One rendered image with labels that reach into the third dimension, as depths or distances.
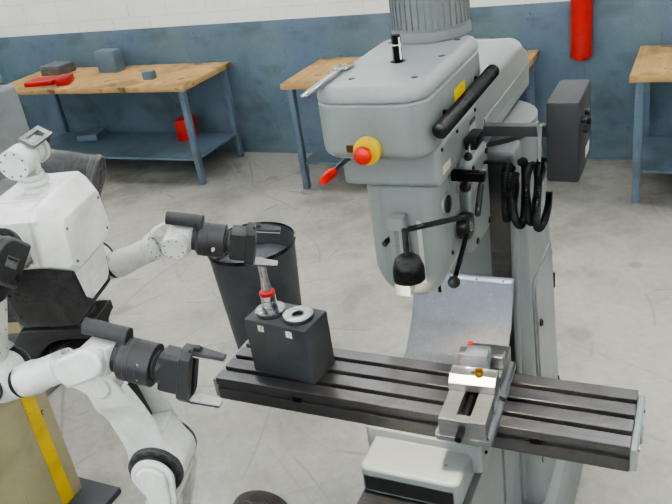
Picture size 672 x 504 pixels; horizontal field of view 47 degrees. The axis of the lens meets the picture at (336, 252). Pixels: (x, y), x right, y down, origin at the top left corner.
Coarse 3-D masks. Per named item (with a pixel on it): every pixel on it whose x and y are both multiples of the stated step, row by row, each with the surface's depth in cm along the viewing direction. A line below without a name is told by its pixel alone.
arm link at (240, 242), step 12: (216, 228) 196; (240, 228) 197; (252, 228) 195; (216, 240) 194; (228, 240) 196; (240, 240) 195; (252, 240) 195; (216, 252) 196; (228, 252) 197; (240, 252) 198; (252, 252) 197; (252, 264) 199
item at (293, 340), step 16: (288, 304) 231; (256, 320) 225; (272, 320) 224; (288, 320) 220; (304, 320) 219; (320, 320) 223; (256, 336) 228; (272, 336) 224; (288, 336) 220; (304, 336) 217; (320, 336) 224; (256, 352) 231; (272, 352) 228; (288, 352) 224; (304, 352) 220; (320, 352) 225; (256, 368) 235; (272, 368) 231; (288, 368) 227; (304, 368) 223; (320, 368) 226
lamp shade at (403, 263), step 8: (400, 256) 170; (408, 256) 169; (416, 256) 170; (400, 264) 169; (408, 264) 168; (416, 264) 168; (400, 272) 169; (408, 272) 168; (416, 272) 169; (424, 272) 171; (400, 280) 170; (408, 280) 169; (416, 280) 169
